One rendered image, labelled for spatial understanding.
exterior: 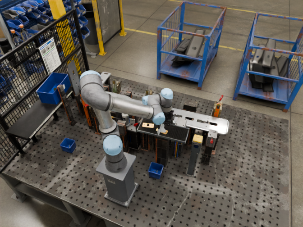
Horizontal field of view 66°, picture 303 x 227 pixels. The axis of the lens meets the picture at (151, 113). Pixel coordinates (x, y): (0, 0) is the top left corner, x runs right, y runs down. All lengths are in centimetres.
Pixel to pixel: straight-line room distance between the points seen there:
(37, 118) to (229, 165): 171
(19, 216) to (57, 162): 90
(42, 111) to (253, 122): 204
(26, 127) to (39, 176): 43
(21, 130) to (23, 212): 109
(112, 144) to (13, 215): 179
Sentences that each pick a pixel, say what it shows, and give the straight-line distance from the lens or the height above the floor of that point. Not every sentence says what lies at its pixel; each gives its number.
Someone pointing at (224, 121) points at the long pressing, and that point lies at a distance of 211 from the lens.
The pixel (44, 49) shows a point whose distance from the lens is 240.
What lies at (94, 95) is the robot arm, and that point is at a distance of 119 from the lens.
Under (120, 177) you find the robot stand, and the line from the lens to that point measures 159.
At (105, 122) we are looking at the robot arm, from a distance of 147.
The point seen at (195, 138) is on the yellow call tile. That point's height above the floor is 116.
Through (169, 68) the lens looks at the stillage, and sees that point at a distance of 416.
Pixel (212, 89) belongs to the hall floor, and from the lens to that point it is 406.
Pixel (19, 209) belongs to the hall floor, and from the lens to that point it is 303.
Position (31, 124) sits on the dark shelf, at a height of 103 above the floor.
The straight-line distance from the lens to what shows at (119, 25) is 549.
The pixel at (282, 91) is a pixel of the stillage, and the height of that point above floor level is 16.
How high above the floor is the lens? 246
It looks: 44 degrees down
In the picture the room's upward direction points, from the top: straight up
